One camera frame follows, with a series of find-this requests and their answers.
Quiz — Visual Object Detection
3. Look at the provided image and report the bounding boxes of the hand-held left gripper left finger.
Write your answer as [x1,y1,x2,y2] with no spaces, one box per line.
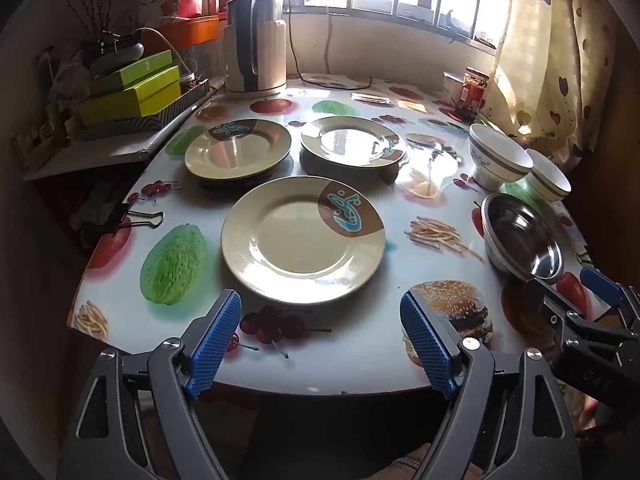
[57,289,242,480]

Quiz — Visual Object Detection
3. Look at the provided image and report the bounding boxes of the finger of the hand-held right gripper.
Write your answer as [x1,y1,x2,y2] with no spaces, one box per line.
[522,277,586,333]
[580,266,640,321]

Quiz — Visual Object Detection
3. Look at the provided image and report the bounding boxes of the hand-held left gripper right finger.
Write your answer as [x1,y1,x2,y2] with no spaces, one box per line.
[399,287,583,480]

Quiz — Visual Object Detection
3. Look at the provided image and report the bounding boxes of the stainless steel bowl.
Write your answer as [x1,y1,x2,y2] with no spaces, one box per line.
[481,192,565,281]

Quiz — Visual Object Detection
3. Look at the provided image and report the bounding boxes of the white bowl blue stripes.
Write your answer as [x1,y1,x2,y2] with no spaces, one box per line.
[525,149,572,203]
[468,124,534,192]

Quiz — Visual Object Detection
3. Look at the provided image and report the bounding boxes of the beige plate brown patch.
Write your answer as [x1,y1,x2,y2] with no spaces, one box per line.
[222,176,387,305]
[300,116,407,168]
[184,119,292,182]

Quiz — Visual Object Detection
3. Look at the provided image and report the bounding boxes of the black binder clip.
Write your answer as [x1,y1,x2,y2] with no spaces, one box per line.
[100,199,166,235]

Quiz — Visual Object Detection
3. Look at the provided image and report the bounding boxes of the red label glass jar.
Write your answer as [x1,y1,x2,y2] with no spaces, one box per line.
[460,66,490,111]

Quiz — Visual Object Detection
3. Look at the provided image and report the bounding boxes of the white side shelf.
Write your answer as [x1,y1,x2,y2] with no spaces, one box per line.
[22,105,201,182]

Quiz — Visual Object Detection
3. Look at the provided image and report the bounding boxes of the heart print curtain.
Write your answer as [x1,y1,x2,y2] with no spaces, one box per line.
[480,0,623,161]

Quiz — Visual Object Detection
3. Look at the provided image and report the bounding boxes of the grey zigzag patterned box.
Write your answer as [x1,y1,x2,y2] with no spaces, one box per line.
[75,79,212,142]

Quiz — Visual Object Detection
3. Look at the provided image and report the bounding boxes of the lime green flat box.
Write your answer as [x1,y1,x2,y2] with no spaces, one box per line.
[77,80,182,127]
[87,65,182,97]

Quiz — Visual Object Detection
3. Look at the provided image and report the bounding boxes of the cream electric kettle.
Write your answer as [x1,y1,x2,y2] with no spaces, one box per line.
[222,0,288,98]

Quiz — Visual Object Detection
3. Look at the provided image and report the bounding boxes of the grey oval device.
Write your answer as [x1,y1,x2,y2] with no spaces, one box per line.
[90,42,146,75]

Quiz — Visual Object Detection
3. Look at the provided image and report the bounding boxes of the clear plastic bag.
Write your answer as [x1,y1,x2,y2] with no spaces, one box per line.
[47,49,97,107]

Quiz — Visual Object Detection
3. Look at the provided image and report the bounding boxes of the orange plastic tray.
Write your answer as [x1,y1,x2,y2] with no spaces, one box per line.
[150,15,221,50]

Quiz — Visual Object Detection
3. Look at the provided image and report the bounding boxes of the dried twig bouquet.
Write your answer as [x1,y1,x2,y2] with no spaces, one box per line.
[65,0,126,61]

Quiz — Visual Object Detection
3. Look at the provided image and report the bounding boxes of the white cable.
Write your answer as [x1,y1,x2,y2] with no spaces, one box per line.
[134,26,197,77]

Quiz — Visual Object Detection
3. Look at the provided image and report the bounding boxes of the grey wall cable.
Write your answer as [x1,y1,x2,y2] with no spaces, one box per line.
[322,5,335,77]

